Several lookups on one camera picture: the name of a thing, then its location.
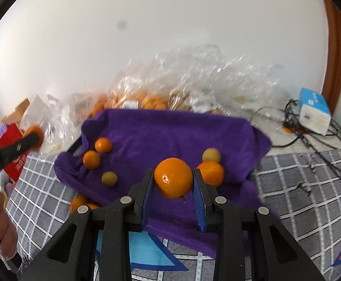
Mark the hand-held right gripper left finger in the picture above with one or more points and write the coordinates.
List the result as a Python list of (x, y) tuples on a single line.
[(147, 202)]

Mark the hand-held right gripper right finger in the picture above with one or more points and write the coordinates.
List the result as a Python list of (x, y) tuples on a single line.
[(199, 207)]

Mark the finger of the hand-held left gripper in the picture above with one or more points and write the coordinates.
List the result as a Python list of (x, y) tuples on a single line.
[(18, 147)]

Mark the orange mandarin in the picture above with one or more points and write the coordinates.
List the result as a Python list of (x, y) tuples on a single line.
[(103, 145), (78, 202), (91, 159), (37, 133), (173, 178), (93, 207), (213, 174)]

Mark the small yellow-green fruit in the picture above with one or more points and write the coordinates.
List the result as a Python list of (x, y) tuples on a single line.
[(211, 155), (109, 178)]

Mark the purple towel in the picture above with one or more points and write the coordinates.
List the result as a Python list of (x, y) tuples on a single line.
[(170, 134)]

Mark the person's left hand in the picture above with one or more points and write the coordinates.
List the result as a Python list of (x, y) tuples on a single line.
[(5, 231)]

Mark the brown cardboard box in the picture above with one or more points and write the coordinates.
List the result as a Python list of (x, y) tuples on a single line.
[(18, 109)]

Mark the frosted white plastic bag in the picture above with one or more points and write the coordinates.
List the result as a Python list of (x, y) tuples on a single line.
[(38, 105)]

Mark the crumpled clear plastic bag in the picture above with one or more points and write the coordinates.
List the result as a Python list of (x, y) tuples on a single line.
[(67, 114)]

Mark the grey checked blanket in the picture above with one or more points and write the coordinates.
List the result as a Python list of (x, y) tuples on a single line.
[(290, 196)]

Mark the clear plastic bag of oranges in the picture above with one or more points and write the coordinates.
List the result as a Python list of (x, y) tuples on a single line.
[(211, 82)]

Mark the blue and white tissue pack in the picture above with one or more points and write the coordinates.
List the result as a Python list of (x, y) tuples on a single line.
[(314, 114)]

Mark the brown door frame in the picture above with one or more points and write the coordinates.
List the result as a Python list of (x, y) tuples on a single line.
[(334, 49)]

